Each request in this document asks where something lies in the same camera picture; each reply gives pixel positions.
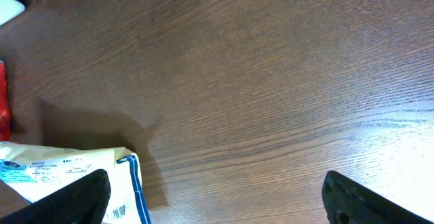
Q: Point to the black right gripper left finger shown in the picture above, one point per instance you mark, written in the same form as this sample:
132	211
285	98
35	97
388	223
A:
83	202

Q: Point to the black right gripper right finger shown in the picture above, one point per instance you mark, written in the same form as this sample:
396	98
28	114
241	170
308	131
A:
346	202

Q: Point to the yellow snack bag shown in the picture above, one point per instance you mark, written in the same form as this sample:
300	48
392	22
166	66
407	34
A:
38	171

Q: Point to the red snack bag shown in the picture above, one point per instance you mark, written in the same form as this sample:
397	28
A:
5	115

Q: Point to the white barcode scanner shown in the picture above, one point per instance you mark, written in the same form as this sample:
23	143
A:
10	9

